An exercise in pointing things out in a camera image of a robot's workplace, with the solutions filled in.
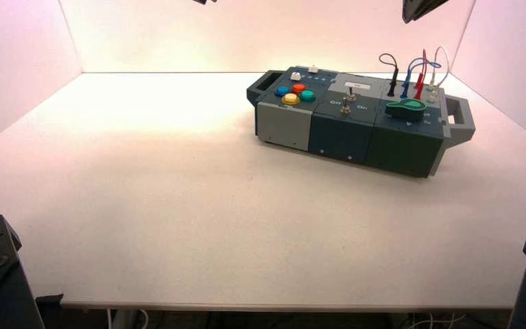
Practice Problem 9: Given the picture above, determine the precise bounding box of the blue banana plug cable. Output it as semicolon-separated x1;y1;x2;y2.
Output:
400;58;442;100

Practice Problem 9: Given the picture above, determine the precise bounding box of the dark teal grey task box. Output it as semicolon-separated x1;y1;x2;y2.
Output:
246;66;476;179

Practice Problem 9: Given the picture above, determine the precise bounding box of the black banana plug cable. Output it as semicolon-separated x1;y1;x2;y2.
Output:
379;53;400;98

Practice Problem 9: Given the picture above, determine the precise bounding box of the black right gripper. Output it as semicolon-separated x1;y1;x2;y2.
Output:
402;0;450;25

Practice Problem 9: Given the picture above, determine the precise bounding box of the red banana plug cable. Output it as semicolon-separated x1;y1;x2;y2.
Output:
413;49;429;101

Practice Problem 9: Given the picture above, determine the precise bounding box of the white cable under table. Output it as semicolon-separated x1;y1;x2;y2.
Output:
403;312;466;329
106;309;149;329

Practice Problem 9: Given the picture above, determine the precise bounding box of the white banana plug cable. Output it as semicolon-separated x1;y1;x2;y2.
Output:
427;45;451;103

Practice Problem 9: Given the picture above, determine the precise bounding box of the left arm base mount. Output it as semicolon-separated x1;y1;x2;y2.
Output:
0;214;64;329

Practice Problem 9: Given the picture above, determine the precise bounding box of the green rotary knob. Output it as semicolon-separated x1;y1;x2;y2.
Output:
384;98;427;122

